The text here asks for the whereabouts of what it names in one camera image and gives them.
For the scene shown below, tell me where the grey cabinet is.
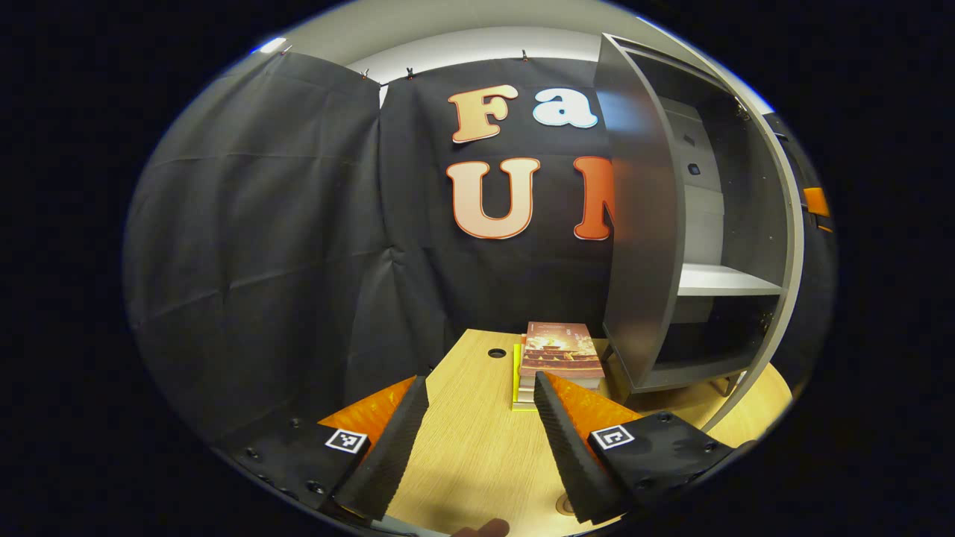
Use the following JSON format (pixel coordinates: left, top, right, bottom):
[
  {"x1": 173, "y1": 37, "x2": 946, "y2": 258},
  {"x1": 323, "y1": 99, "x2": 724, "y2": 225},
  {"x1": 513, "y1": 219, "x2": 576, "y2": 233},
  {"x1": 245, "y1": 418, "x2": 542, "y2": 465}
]
[{"x1": 593, "y1": 32, "x2": 792, "y2": 396}]

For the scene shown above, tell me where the white cabinet shelf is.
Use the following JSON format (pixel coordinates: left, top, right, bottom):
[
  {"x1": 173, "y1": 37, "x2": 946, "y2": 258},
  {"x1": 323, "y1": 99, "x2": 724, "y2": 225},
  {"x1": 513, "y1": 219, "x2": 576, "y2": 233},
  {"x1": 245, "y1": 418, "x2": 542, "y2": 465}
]
[{"x1": 677, "y1": 263, "x2": 784, "y2": 297}]

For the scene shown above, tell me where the brown cover book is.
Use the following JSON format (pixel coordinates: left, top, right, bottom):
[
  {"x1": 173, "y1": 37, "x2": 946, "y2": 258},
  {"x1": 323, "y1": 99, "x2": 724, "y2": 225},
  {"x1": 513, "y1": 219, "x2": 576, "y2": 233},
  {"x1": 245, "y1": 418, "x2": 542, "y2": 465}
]
[{"x1": 519, "y1": 322, "x2": 606, "y2": 381}]

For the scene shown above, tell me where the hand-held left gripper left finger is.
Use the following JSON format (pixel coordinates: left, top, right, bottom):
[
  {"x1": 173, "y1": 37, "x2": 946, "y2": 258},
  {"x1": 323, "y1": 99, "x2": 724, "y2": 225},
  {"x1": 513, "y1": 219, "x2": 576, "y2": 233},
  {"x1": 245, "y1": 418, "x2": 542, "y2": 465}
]
[{"x1": 216, "y1": 375, "x2": 430, "y2": 521}]

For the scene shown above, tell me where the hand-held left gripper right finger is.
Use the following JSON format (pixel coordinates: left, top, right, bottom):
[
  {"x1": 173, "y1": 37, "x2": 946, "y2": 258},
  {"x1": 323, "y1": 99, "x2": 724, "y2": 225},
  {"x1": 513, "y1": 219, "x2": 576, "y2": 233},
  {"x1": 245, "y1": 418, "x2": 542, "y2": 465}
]
[{"x1": 533, "y1": 371, "x2": 755, "y2": 527}]

